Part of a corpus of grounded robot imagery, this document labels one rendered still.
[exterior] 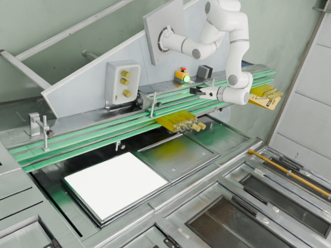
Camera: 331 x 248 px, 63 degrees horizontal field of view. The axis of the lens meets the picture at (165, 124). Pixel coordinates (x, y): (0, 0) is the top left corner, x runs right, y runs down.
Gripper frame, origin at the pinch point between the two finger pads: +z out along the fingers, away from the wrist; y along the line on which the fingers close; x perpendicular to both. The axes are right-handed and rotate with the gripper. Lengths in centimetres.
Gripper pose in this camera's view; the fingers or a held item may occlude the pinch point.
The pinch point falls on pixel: (196, 90)
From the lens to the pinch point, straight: 144.6
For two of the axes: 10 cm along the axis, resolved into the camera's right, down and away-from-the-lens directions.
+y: 6.8, -2.3, 7.0
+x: -0.1, -9.5, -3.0
